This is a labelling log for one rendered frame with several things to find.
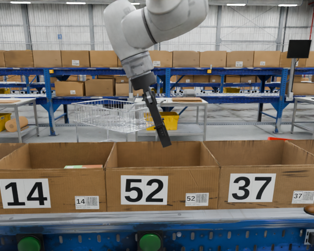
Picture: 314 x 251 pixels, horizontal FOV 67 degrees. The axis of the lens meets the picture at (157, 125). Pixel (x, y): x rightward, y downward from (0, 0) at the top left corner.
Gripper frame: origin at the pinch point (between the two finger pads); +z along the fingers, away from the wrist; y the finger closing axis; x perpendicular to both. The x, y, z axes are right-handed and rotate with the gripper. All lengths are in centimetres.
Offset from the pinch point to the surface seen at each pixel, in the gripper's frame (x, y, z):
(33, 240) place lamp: -51, 8, 16
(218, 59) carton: 151, -452, 13
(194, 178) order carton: 4.8, 0.2, 18.4
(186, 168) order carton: 3.2, 0.2, 13.9
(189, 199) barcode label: 0.5, 0.4, 25.4
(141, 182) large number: -12.5, 0.4, 13.0
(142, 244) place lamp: -18.7, 7.9, 30.4
